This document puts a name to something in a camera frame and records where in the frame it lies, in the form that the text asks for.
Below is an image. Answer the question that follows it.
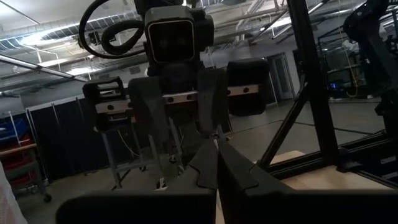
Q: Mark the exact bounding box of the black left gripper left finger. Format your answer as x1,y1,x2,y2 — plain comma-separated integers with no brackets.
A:
55,139,219,224

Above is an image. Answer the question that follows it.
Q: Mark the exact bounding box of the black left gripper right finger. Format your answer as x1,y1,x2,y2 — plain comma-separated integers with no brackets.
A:
217,141,398,224

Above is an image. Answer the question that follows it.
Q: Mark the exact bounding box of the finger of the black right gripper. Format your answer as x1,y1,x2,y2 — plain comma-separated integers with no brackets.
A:
197,67,230,139
127,77,181,175

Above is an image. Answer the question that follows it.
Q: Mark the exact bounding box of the grey double door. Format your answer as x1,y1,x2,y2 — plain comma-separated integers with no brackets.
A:
266,52,296,105

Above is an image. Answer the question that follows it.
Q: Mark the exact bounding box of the wooden workbench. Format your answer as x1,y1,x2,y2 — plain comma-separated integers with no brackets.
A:
99,118,187,190

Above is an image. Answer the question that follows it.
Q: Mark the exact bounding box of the black partition screen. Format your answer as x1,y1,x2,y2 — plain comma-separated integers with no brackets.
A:
26,93,150,183

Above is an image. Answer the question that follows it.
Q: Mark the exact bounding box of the black robot workstation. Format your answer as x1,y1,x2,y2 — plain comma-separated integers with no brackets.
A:
317,0,398,100

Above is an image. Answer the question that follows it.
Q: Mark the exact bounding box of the blue storage bin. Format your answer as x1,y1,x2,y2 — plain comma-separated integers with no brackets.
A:
0,119,30,141

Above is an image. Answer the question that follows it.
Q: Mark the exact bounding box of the red storage bin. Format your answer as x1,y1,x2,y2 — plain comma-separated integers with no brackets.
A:
0,135,41,190

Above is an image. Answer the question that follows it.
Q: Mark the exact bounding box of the pink chevron curtain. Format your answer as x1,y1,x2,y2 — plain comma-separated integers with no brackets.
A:
0,161,29,224

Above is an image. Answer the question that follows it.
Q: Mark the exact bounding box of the black aluminium table frame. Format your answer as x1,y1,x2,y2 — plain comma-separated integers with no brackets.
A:
256,0,398,189

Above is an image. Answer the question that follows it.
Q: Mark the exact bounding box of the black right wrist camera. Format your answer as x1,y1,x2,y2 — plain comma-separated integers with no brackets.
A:
144,5,215,65

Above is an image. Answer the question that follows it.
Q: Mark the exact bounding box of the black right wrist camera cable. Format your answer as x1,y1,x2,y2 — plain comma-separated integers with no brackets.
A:
78,0,147,60

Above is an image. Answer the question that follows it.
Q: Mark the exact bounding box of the yellow hanging cable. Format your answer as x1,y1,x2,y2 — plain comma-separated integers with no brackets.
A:
337,27,360,99

